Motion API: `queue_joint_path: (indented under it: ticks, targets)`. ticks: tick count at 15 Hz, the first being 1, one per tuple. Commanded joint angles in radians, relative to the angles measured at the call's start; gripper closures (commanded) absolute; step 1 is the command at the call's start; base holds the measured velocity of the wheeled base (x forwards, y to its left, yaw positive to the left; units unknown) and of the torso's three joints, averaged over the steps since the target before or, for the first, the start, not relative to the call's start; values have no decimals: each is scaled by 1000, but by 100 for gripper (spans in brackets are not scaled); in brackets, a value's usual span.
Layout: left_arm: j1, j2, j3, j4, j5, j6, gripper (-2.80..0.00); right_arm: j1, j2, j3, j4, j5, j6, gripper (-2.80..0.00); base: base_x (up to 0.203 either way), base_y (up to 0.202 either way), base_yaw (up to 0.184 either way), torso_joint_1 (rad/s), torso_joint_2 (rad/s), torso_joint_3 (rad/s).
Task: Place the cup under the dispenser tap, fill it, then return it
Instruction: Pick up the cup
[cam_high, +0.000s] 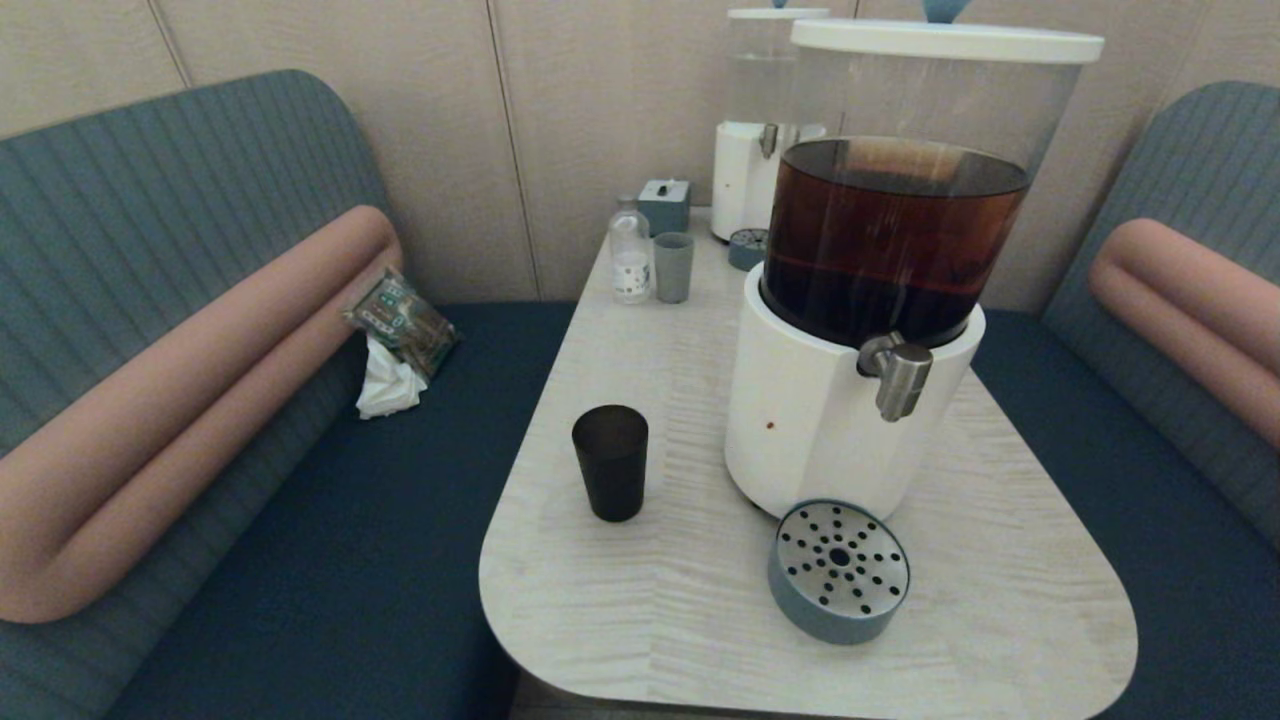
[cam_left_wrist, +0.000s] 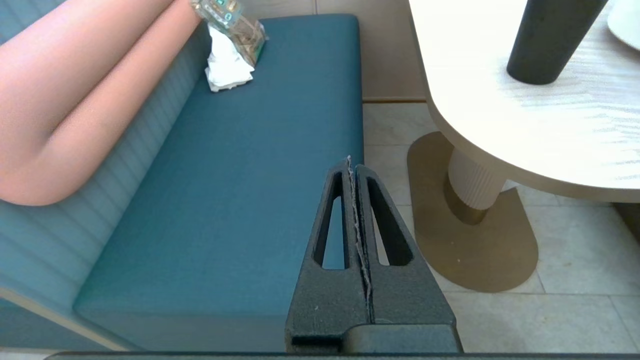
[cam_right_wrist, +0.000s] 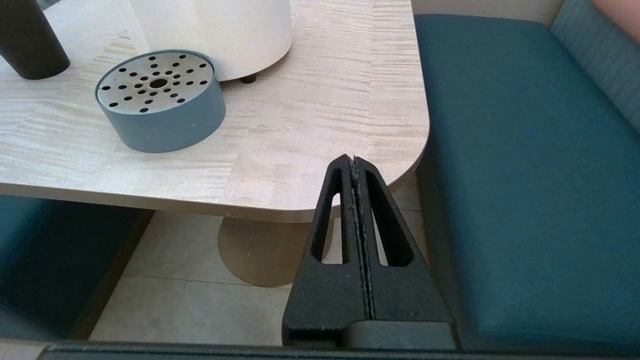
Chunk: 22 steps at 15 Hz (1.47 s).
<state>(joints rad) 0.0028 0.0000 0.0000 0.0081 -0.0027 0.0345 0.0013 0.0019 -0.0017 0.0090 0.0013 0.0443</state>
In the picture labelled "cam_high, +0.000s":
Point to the dark brown plastic cup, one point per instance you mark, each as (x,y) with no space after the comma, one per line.
(610,465)

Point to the metal dispenser tap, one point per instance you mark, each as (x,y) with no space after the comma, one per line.
(900,380)

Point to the grey-blue cup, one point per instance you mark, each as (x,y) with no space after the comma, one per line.
(673,270)

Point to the clear plastic bottle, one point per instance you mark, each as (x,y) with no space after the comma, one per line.
(630,255)

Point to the small blue-grey drip tray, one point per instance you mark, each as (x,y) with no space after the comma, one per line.
(746,250)

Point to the blue-grey tissue box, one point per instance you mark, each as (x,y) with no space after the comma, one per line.
(664,205)

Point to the small clear water dispenser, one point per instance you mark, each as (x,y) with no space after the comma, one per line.
(740,180)

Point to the green printed snack packet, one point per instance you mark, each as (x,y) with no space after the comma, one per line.
(405,322)

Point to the crumpled white tissue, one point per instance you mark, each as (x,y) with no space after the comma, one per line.
(388,385)

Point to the large blue-grey perforated drip tray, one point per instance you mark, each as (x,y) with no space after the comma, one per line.
(838,560)

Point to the pink bolster cushion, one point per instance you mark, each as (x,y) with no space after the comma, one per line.
(200,400)
(1190,300)

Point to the teal ribbed sofa bench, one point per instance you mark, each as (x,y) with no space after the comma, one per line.
(1200,170)
(150,200)

